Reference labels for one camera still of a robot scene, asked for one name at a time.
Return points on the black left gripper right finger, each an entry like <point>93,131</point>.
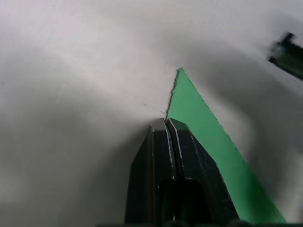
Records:
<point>201,175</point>

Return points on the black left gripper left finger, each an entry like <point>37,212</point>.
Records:
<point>144,170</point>

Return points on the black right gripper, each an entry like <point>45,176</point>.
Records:
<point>287,59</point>

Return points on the green paper sheet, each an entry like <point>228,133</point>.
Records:
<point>201,118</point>

